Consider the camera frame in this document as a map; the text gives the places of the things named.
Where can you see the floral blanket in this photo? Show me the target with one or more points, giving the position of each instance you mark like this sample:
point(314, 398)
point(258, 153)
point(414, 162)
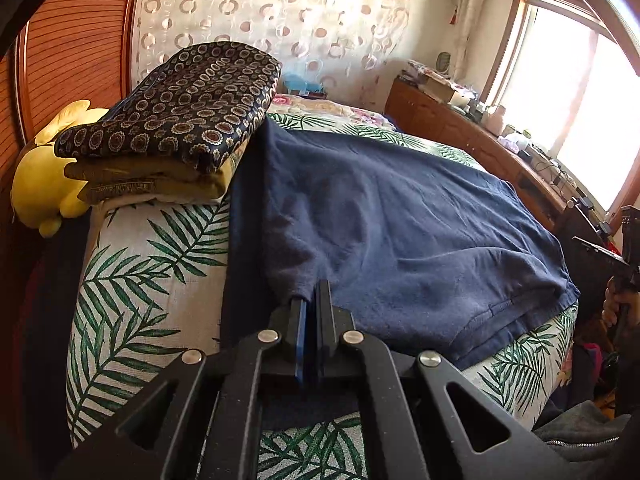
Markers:
point(325, 108)

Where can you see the white container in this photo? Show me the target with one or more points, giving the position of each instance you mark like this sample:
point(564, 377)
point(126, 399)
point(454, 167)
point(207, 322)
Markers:
point(461, 101)

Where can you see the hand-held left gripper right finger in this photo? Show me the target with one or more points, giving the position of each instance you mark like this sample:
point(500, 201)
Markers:
point(322, 340)

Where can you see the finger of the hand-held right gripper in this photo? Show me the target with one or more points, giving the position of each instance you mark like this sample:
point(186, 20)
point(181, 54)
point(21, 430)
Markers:
point(597, 249)

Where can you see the wooden slatted headboard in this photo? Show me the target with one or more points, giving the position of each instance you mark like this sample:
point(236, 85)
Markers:
point(75, 35)

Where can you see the grey zip jacket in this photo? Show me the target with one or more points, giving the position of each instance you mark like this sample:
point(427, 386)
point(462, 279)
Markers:
point(575, 435)

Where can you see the window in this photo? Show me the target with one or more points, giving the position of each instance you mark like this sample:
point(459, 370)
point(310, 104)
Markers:
point(565, 85)

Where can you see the person's right hand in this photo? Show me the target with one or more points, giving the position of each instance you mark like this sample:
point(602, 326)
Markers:
point(611, 307)

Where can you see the teal box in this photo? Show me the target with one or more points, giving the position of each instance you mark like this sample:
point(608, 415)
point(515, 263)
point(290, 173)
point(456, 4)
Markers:
point(305, 86)

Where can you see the mustard folded blanket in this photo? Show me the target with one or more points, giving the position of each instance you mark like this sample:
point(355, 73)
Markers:
point(150, 181)

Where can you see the cardboard box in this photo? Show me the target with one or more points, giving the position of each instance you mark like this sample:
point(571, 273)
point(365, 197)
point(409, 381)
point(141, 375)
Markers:
point(442, 91)

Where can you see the leaf print bed sheet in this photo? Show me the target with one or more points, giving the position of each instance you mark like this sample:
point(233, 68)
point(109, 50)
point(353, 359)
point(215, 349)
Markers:
point(150, 270)

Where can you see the navy printed t-shirt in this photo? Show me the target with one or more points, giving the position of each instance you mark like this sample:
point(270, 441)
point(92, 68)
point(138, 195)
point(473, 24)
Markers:
point(400, 220)

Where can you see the white circle pattern curtain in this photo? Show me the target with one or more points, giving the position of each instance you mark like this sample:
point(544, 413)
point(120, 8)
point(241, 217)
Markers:
point(300, 10)

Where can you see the dark patterned cushion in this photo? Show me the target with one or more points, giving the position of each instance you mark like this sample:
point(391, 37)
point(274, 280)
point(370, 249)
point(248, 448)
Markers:
point(190, 95)

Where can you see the small oval desk fan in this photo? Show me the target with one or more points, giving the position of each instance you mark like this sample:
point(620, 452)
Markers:
point(443, 62)

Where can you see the yellow plush toy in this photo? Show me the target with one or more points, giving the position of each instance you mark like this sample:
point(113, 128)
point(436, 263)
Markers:
point(40, 185)

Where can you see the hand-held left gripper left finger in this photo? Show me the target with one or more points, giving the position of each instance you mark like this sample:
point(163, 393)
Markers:
point(300, 345)

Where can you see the red hanging tassel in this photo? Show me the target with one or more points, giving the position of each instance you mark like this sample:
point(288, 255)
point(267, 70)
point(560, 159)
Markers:
point(454, 15)

